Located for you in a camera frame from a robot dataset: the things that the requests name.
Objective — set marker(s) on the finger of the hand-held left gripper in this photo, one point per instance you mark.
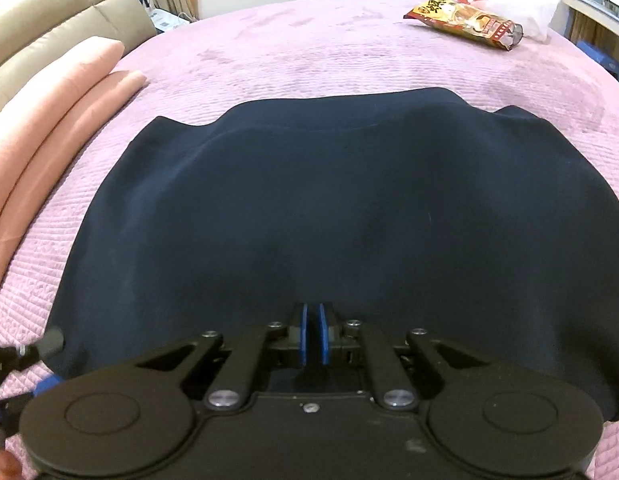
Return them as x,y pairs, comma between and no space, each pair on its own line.
49,342
46,385

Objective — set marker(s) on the yellow red snack packet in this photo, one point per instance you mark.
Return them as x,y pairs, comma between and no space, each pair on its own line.
464,22

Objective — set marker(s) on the person's left hand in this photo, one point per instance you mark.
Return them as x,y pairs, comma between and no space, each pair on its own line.
1,467

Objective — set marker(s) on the grey desk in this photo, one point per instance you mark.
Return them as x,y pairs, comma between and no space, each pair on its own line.
594,10

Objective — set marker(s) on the folded pink blanket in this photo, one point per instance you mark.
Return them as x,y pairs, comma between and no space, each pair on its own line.
49,135

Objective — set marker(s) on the beige padded headboard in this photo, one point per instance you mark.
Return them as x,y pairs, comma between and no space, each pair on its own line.
54,15

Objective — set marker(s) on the blue plastic stool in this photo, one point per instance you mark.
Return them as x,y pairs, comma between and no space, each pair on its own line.
607,60

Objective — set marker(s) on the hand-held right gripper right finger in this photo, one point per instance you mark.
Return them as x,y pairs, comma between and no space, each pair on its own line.
323,332

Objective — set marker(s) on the black hoodie with white stripes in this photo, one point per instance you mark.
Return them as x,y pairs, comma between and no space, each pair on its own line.
339,210

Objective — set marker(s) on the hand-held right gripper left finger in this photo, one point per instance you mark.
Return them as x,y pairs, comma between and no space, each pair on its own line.
303,332

